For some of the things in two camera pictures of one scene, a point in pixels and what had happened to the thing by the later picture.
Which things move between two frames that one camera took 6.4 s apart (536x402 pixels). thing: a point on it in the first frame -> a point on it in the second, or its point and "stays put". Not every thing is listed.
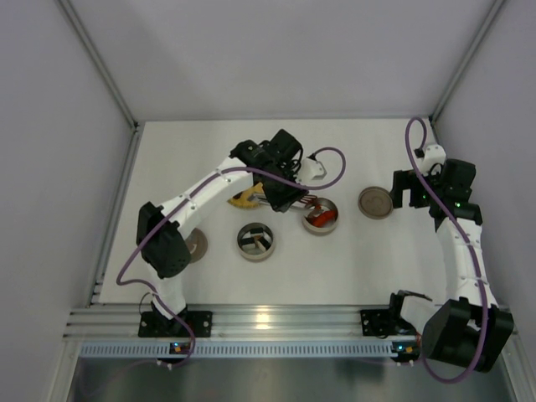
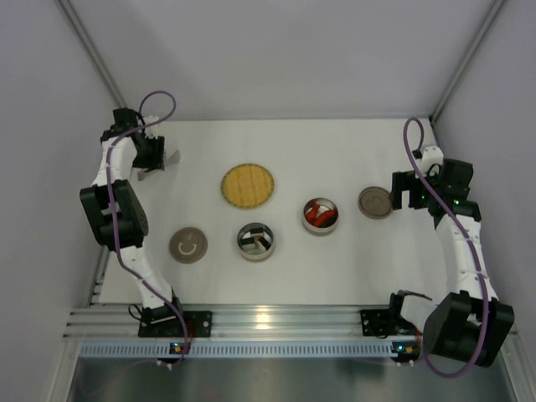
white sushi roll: x=248 y=244 stays put
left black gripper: x=283 y=195 -> x=155 y=152
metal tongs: x=307 y=201 -> x=173 y=159
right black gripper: x=402 y=184 stays put
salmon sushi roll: x=263 y=244 stays put
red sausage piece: x=326 y=217 stays put
